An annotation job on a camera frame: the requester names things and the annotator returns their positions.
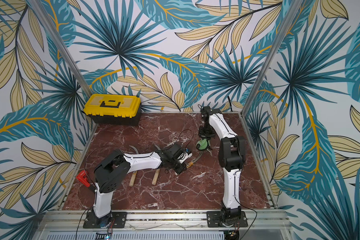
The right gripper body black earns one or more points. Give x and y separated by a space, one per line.
204 133

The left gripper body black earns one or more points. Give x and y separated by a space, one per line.
178 167

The green rag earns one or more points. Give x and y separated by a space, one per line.
203 145

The sickle labelled handle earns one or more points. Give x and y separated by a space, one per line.
191 163

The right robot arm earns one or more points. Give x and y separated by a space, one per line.
232 152

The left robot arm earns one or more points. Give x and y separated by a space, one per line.
110 173

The yellow black toolbox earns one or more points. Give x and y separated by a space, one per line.
114 109

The red clamp tool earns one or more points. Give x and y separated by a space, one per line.
83 178

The left sickle wooden handle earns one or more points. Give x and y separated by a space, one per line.
133 177

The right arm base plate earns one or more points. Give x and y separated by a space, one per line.
228 219

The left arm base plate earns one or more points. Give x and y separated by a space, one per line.
105 220

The aluminium front rail frame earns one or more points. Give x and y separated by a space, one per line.
260 224

